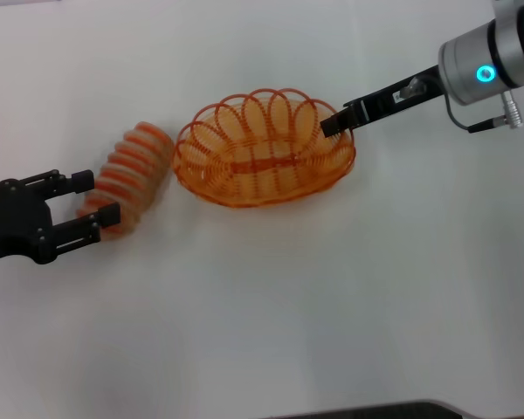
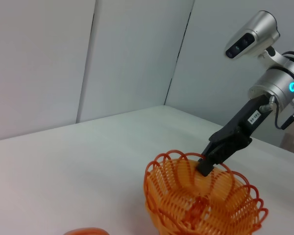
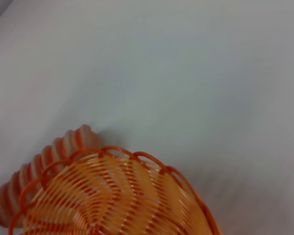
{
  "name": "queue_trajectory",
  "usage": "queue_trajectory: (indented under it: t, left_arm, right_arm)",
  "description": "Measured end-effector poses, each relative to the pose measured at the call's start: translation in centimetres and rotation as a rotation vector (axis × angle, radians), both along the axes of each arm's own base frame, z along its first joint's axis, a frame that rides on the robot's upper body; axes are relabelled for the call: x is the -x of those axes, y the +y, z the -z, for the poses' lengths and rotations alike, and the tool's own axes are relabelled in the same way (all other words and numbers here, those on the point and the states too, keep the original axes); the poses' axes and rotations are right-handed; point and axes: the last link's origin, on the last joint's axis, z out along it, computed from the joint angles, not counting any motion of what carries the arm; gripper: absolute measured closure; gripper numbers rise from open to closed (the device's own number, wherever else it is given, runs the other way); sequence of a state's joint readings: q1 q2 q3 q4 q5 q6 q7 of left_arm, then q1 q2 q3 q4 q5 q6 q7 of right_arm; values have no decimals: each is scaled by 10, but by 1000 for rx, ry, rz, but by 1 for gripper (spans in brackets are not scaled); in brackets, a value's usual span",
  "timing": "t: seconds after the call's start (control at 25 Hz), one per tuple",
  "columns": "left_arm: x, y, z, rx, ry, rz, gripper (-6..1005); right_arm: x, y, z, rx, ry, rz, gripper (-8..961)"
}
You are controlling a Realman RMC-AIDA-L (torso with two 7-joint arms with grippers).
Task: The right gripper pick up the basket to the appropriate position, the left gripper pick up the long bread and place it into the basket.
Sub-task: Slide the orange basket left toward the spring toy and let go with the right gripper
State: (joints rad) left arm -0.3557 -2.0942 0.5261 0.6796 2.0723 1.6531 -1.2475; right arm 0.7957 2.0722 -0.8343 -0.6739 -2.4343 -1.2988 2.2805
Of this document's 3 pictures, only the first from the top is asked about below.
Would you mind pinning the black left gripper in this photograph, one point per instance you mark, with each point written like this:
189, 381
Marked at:
13, 222

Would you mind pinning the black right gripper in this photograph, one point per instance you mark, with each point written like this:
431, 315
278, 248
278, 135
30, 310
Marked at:
393, 102

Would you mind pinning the orange striped sliced bread loaf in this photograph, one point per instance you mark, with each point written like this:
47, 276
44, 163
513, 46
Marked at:
126, 174

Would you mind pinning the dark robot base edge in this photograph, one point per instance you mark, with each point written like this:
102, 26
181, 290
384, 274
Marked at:
367, 410

